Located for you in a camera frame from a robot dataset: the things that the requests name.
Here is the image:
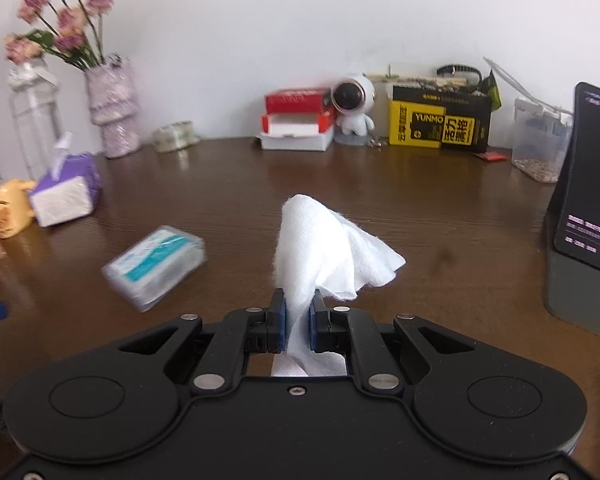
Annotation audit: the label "white astronaut figurine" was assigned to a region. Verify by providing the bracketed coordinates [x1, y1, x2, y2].
[332, 74, 376, 146]

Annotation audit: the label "purple textured vase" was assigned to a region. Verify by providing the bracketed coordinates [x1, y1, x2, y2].
[84, 54, 140, 159]

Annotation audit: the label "red white open box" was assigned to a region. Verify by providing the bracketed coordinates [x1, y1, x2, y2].
[258, 87, 335, 152]

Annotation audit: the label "clear tape roll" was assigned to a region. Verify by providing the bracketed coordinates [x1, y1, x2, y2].
[152, 120, 200, 153]

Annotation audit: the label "clear plastic food container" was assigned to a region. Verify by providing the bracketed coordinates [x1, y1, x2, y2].
[512, 98, 572, 184]

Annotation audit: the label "yellow bear mug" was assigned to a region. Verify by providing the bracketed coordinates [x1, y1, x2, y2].
[0, 179, 36, 240]

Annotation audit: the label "black wristband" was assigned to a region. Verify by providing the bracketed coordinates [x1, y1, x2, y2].
[436, 63, 482, 84]

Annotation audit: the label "small red packet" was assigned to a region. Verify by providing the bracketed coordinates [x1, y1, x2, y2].
[475, 151, 508, 162]

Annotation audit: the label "tablet with dark case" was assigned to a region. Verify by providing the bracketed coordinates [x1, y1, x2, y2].
[545, 82, 600, 335]

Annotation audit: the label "clear dental floss box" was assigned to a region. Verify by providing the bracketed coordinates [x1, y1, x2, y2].
[102, 226, 207, 312]

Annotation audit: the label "dried pink flowers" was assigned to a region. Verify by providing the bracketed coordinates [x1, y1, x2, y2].
[4, 0, 114, 72]

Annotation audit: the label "yellow black battery box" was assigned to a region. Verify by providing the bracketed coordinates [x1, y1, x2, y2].
[387, 81, 492, 153]

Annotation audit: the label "white wipe cloth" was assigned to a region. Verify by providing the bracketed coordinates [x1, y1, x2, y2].
[272, 194, 406, 377]

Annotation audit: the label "clear water bottle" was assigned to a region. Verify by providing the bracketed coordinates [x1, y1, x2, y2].
[7, 58, 62, 180]

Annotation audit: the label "purple tissue pack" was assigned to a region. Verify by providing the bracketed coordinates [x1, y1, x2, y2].
[28, 131, 102, 228]

